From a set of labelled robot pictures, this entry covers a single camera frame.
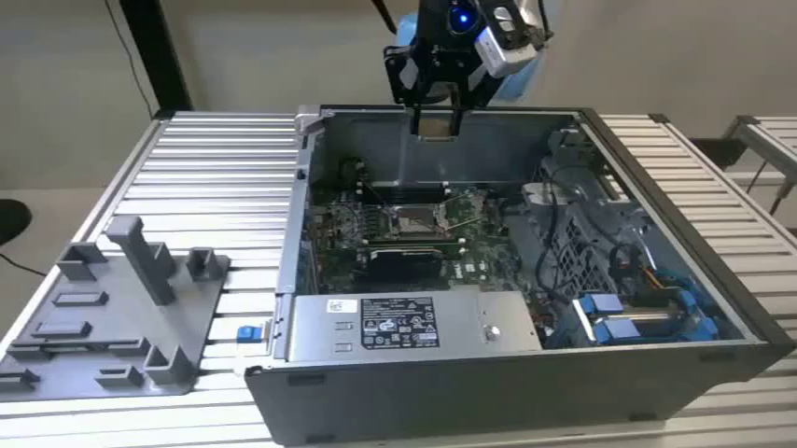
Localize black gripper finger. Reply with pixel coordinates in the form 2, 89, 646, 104
450, 77, 499, 140
382, 44, 428, 137

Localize silver square CPU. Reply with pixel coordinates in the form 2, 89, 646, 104
416, 119, 456, 142

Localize metal wire locking lever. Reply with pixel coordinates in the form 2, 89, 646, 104
364, 181, 403, 214
444, 209, 494, 232

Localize metal socket cover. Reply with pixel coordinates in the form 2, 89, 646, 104
435, 194, 468, 231

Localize CPU socket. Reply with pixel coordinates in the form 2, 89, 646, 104
382, 203, 451, 237

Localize green motherboard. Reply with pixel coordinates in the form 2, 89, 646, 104
307, 184, 564, 337

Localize black graphics card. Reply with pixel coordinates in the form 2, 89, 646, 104
352, 246, 467, 287

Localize grey metal disk bay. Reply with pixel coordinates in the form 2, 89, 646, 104
507, 128, 686, 309

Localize silver power supply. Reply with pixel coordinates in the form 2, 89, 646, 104
284, 291, 544, 364

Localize blue disk carrier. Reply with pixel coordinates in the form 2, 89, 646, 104
587, 313, 721, 347
571, 291, 698, 323

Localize metal slat side table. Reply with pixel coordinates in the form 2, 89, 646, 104
721, 114, 797, 216

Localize dark grey PC case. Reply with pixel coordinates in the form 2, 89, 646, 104
243, 105, 789, 447

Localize black chair seat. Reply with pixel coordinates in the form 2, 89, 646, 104
0, 198, 33, 246

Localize grey parts rack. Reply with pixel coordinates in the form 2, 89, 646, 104
0, 215, 232, 403

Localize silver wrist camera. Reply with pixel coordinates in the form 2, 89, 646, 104
472, 27, 538, 78

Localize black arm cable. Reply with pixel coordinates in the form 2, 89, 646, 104
371, 0, 399, 36

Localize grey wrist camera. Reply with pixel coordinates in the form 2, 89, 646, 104
490, 0, 544, 36

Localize thick black cable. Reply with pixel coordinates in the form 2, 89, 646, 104
532, 176, 583, 300

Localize black vertical post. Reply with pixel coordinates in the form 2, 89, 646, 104
120, 0, 195, 116

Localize coloured disk power wires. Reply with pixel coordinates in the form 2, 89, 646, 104
639, 263, 671, 293

